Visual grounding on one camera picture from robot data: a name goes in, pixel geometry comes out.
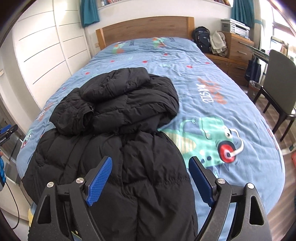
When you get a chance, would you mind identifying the wooden drawer chest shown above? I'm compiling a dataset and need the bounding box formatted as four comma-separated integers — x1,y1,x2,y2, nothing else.
222,31,254,63

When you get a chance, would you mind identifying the grey printer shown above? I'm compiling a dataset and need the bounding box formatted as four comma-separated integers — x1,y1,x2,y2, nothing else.
221,19,250,39

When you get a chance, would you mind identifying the white sliding wardrobe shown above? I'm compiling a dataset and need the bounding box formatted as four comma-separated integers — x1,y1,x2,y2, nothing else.
12,0,91,108

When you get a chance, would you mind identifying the waste bin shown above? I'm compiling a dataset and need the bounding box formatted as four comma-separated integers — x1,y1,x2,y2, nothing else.
247,80,261,100

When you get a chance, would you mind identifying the glass desk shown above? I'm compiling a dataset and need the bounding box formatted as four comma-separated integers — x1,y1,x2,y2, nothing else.
246,45,269,64

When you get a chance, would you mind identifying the beige cloth on chest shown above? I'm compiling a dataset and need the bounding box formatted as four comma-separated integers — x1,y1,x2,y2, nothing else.
210,31,228,57

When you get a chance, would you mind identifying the low wooden nightstand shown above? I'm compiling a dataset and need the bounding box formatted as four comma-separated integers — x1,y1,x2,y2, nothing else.
205,53,251,86

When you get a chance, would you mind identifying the right teal curtain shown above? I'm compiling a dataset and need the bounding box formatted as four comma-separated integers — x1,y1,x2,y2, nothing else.
231,0,255,28

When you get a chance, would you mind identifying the teal curtain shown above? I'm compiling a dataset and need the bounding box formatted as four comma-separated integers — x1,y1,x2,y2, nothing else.
80,0,100,28
231,0,255,28

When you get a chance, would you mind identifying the dark blue hanging bag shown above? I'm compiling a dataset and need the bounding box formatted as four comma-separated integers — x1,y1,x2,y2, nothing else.
245,57,261,83

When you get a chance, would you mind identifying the black puffer jacket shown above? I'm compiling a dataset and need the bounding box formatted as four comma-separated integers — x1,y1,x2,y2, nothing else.
22,67,198,240

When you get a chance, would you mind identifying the wooden headboard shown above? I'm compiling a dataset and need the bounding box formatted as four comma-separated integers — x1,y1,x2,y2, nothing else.
96,16,195,50

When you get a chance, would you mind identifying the black backpack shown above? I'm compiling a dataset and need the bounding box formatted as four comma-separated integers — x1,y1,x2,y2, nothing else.
192,26,212,53

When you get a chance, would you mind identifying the left teal curtain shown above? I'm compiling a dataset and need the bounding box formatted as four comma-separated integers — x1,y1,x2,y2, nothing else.
80,0,100,28

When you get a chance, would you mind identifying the blue dinosaur bed cover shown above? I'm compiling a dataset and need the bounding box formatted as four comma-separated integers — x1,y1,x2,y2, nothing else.
16,36,286,241

